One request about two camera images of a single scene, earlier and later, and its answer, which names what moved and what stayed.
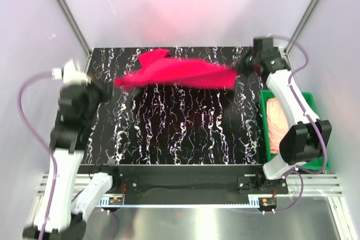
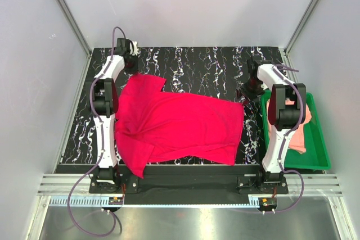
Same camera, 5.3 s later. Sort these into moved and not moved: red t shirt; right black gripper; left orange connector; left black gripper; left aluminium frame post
Moved: red t shirt; right black gripper; left black gripper
Not moved: left aluminium frame post; left orange connector
